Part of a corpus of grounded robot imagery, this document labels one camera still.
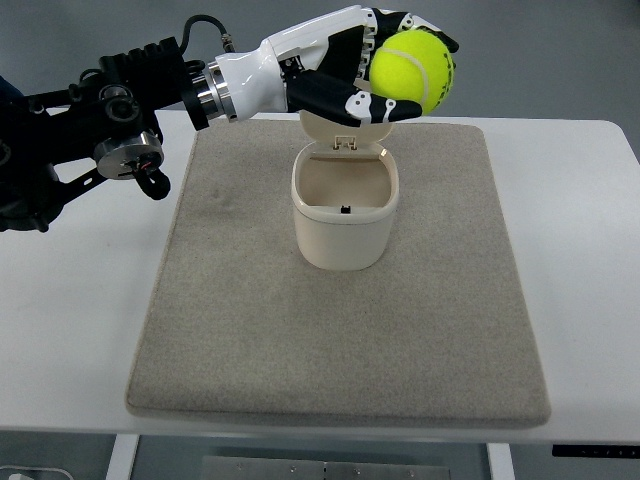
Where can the white table leg right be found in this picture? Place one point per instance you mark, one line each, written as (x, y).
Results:
(500, 461)

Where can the black table control panel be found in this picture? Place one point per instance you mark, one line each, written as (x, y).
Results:
(596, 451)

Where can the cream lidded bin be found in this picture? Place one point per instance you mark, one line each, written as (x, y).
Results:
(345, 192)

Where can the white table leg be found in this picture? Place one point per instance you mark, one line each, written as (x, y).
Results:
(500, 461)
(123, 457)

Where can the grey felt mat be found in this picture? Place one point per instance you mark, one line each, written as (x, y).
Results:
(242, 328)

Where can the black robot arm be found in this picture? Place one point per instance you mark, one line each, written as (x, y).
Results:
(56, 146)

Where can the white robotic hand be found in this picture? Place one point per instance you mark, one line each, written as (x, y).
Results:
(313, 67)

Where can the white table leg left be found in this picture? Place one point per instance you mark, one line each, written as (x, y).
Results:
(123, 457)

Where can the grey metal floor plate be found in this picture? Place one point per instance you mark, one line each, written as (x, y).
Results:
(234, 468)

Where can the yellow tennis ball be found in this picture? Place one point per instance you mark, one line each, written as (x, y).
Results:
(413, 65)

